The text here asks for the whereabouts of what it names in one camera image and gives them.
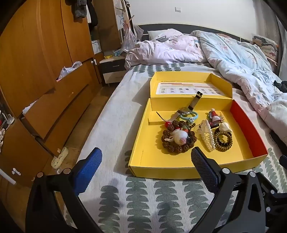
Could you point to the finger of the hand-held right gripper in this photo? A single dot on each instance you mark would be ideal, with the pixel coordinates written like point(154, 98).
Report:
point(274, 197)

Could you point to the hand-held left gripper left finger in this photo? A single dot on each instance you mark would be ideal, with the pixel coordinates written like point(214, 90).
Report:
point(89, 170)

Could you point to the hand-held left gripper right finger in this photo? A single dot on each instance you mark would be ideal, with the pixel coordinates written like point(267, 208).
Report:
point(205, 171)

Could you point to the white claw hair clip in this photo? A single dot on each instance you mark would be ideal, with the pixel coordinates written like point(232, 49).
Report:
point(207, 136)

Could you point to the yellow cardboard box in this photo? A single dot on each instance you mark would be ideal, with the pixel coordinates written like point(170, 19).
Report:
point(154, 139)

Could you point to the cream slipper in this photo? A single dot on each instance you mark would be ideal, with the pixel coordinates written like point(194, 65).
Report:
point(59, 158)

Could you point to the wooden drawer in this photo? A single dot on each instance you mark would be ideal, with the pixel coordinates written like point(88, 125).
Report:
point(67, 130)
point(60, 100)

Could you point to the white tooth-shaped pendant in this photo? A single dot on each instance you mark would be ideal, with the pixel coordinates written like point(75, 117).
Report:
point(225, 127)

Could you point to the santa hat hair clip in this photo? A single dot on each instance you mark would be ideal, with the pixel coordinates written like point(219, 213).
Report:
point(214, 116)

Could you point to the red cherry charm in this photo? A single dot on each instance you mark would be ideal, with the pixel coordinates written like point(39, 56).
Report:
point(167, 124)

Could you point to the nightstand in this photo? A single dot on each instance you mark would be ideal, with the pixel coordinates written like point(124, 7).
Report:
point(113, 71)

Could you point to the white plastic bag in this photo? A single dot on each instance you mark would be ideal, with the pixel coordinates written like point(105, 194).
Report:
point(67, 70)

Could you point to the black clothing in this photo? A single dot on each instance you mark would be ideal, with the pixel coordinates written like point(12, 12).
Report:
point(281, 86)

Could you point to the light blue printed duvet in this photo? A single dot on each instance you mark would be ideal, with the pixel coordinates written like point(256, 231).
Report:
point(235, 60)

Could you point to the yellow small item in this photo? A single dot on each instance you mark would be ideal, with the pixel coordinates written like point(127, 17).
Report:
point(108, 56)

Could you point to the blue plastic packet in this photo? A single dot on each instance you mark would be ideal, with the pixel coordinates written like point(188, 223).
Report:
point(118, 52)

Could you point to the white paper bag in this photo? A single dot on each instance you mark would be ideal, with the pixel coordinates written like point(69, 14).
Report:
point(96, 47)

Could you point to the pink duvet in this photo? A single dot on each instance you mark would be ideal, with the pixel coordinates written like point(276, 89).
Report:
point(157, 51)

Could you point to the wooden wardrobe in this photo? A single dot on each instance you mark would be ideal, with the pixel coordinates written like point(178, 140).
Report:
point(27, 56)

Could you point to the clear plastic bag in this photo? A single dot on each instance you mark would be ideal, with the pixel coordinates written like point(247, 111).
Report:
point(129, 40)

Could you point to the printed pillow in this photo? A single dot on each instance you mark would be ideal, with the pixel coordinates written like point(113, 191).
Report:
point(264, 44)

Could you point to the white pillow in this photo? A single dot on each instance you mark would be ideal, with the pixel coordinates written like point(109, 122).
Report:
point(166, 33)

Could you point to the dark headboard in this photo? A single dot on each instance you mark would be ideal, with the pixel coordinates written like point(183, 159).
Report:
point(157, 27)

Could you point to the black hanging garment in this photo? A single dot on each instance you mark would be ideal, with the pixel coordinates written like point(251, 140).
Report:
point(93, 15)

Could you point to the grey hanging garment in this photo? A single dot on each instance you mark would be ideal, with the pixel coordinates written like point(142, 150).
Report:
point(79, 9)

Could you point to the light switch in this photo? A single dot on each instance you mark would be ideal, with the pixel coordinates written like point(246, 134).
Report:
point(178, 9)

